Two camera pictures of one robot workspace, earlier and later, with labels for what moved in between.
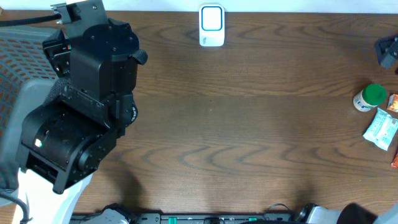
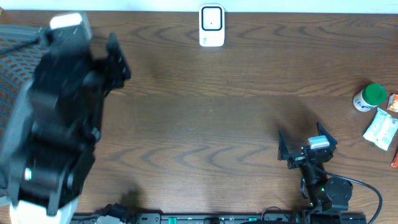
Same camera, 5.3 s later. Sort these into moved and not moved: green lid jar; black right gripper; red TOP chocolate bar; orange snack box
Moved: black right gripper
Not moved: green lid jar; orange snack box; red TOP chocolate bar
